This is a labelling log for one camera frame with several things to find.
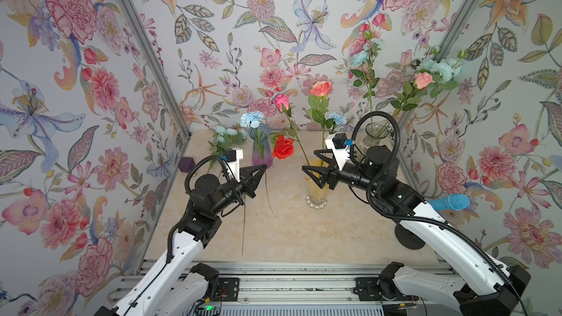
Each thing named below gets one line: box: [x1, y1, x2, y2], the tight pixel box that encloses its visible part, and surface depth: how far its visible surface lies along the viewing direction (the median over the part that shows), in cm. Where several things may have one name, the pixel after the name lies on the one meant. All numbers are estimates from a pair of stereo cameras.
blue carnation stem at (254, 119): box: [240, 111, 274, 214], surface depth 61 cm
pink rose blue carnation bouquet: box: [272, 80, 348, 168], surface depth 80 cm
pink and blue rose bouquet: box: [349, 23, 467, 140], surface depth 85 cm
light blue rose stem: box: [207, 125, 248, 172], surface depth 113 cm
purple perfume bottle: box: [177, 156, 196, 173], surface depth 106 cm
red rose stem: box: [268, 131, 295, 160], surface depth 78 cm
